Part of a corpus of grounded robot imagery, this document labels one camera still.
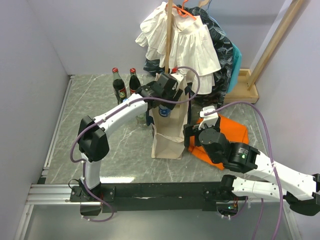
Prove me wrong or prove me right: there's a coca-cola glass bottle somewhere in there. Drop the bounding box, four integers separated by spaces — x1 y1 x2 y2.
112 67 127 103
129 68 141 95

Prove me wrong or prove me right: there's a clear chang bottle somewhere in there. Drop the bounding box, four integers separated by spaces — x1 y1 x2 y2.
135 113 147 128

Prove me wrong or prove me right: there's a dark green glass bottle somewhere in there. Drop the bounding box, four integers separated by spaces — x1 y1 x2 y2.
117 90 128 104

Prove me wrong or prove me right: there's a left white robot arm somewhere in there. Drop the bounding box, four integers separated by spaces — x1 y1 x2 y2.
78 72 186 201

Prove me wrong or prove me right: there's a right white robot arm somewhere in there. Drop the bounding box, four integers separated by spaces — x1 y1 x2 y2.
183 115 320 216

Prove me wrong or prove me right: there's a beige canvas tote bag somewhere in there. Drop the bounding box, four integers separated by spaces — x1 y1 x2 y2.
148 81 190 160

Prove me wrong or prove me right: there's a folded orange cloth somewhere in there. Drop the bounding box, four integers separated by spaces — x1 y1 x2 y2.
187 114 249 171

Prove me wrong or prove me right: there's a white pleated garment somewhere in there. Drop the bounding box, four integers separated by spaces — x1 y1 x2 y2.
135 2 221 95

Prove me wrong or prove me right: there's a wooden clothes rack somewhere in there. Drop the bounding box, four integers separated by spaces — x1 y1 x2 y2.
163 0 311 105

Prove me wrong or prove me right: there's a dark shark print garment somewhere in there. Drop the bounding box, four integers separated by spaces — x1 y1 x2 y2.
143 7 234 108

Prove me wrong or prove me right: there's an orange clothes hanger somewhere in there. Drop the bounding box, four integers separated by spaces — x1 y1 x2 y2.
172 0 196 20

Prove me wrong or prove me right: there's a teal blue garment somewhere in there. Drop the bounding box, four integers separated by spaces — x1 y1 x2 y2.
227 43 242 93

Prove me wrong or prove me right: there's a wooden clothes hanger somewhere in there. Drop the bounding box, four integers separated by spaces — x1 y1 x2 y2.
197 0 210 8

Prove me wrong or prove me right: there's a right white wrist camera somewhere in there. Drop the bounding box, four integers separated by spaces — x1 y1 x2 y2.
198 105 219 130

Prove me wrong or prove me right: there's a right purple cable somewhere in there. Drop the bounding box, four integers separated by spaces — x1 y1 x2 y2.
203 101 284 240

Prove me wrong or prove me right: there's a purple cable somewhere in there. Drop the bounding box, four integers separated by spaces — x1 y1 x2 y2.
203 101 284 240
69 66 200 223

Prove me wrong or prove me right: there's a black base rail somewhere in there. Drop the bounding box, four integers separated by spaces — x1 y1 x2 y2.
69 180 245 216

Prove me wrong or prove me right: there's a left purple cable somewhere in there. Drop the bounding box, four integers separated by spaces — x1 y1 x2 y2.
69 66 200 223

